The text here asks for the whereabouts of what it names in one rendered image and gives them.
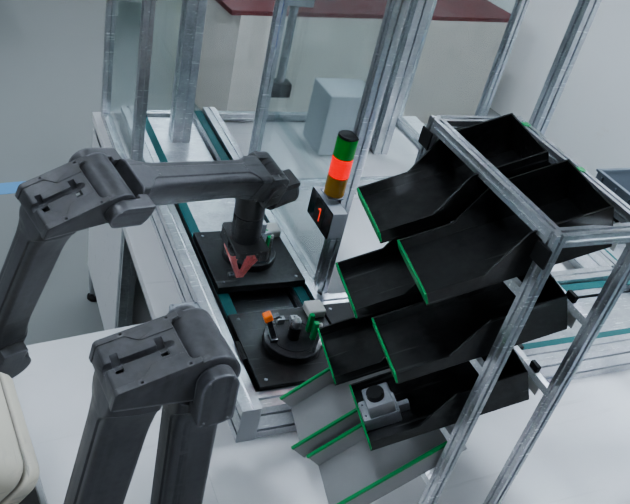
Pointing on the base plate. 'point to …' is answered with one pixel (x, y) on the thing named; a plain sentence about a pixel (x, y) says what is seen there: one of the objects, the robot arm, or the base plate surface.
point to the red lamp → (340, 169)
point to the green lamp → (345, 151)
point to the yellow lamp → (335, 187)
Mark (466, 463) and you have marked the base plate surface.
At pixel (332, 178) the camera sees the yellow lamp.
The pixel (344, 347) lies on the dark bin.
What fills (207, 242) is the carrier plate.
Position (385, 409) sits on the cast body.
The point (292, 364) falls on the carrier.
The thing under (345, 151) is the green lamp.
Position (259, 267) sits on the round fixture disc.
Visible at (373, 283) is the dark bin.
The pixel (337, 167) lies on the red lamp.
